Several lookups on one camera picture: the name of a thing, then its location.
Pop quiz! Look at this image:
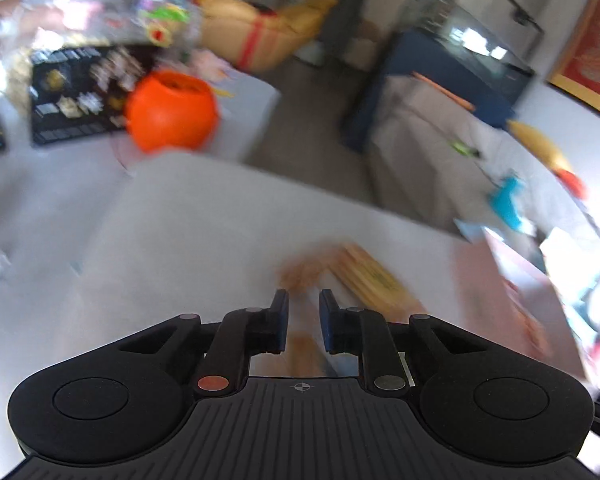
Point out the colourful toy set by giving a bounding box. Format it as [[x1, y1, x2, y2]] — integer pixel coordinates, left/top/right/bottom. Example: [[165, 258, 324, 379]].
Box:
[[140, 0, 191, 46]]

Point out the pale blue plastic card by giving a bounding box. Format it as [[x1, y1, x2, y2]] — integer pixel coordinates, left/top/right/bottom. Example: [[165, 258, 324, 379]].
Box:
[[455, 220, 487, 243]]

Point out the yellow bag with red strap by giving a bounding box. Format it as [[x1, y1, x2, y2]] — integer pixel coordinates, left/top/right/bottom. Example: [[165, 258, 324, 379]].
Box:
[[195, 0, 338, 73]]

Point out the green toy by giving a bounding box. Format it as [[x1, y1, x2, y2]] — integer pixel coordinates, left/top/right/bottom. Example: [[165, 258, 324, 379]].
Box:
[[447, 140, 481, 157]]

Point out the grey sofa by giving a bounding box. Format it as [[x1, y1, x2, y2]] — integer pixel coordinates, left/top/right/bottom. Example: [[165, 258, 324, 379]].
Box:
[[375, 85, 600, 261]]

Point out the black tray of small items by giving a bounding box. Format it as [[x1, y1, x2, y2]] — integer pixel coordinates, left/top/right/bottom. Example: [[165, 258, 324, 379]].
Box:
[[29, 45, 153, 147]]

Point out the clear wafer packet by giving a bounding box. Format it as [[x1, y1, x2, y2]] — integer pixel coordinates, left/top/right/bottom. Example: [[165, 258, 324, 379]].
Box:
[[277, 242, 431, 377]]

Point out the red ribbon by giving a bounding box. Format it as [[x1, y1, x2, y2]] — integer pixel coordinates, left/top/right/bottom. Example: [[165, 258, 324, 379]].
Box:
[[237, 20, 281, 68]]

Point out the glass tank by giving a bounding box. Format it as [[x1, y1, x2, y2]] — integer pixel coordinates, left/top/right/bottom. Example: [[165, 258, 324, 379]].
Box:
[[405, 0, 546, 103]]

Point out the framed wall picture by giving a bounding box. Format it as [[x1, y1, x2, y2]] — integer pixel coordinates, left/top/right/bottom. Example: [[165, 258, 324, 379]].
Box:
[[545, 0, 600, 123]]

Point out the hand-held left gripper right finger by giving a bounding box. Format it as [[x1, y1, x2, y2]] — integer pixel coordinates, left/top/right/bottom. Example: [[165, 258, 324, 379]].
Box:
[[319, 289, 492, 398]]

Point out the blue toy device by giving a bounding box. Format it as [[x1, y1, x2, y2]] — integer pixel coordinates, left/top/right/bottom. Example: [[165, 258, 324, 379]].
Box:
[[489, 176, 531, 231]]

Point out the pink gift box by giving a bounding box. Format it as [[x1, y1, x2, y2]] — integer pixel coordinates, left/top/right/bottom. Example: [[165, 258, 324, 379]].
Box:
[[452, 230, 588, 391]]

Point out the blue cabinet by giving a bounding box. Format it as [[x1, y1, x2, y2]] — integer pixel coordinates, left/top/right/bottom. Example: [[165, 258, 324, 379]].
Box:
[[342, 30, 516, 151]]

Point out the dark jacket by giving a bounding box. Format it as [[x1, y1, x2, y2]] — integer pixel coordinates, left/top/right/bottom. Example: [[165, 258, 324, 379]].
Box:
[[305, 0, 366, 61]]

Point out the orange pumpkin bucket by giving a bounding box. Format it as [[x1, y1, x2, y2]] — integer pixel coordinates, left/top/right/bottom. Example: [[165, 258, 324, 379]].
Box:
[[125, 71, 220, 153]]

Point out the orange cushion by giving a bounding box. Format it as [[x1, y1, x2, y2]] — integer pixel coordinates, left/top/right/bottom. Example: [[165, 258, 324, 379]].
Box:
[[555, 170, 588, 198]]

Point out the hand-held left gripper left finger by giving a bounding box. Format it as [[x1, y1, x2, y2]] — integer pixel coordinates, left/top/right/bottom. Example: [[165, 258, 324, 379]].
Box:
[[112, 289, 289, 398]]

